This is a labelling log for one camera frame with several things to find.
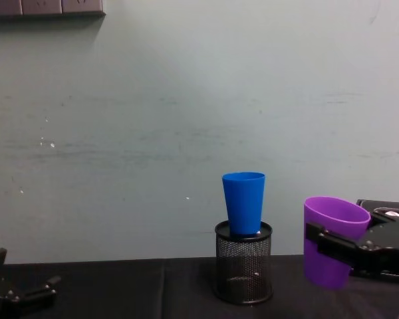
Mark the purple plastic cup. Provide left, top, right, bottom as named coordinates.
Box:
left=303, top=195, right=372, bottom=290

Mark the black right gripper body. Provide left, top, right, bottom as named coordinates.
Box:
left=350, top=212, right=399, bottom=285

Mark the black mesh pen holder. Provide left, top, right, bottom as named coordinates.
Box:
left=214, top=219, right=274, bottom=306

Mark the blue plastic cup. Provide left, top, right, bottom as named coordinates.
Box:
left=221, top=171, right=266, bottom=237

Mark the black table cloth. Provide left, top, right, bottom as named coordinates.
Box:
left=0, top=254, right=399, bottom=319

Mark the grey wall socket panel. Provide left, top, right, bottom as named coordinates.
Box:
left=0, top=0, right=107, bottom=21

